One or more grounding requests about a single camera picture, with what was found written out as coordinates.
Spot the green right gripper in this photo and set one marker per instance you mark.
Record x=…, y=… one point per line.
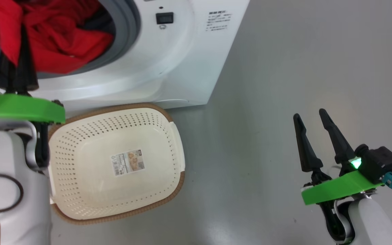
x=342, y=189

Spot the paper basket label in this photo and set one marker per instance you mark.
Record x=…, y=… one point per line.
x=128, y=162

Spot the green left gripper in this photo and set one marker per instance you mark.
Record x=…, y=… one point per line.
x=19, y=108

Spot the red garment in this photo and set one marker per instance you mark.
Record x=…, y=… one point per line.
x=63, y=44

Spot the cream perforated laundry basket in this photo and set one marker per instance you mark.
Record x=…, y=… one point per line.
x=90, y=197

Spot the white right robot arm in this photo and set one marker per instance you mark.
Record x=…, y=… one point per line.
x=373, y=221

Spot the white front-load washing machine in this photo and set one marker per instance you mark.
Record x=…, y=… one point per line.
x=189, y=68

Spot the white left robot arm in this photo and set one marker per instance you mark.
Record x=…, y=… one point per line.
x=5, y=156

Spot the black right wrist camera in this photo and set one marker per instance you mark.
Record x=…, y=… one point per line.
x=381, y=163

